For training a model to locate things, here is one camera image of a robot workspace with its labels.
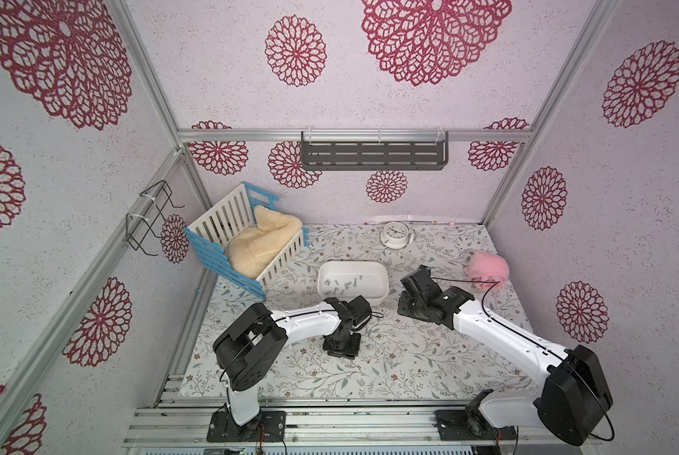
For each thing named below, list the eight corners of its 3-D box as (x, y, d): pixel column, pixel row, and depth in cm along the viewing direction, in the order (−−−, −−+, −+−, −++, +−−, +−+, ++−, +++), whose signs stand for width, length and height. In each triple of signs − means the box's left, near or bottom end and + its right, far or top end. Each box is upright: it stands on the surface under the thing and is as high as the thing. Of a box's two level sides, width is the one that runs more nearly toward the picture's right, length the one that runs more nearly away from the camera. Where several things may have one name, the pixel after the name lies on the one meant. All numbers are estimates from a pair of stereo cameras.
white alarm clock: (381, 248, 116) (383, 241, 112) (379, 229, 122) (380, 222, 119) (412, 248, 116) (414, 241, 112) (408, 229, 122) (410, 222, 119)
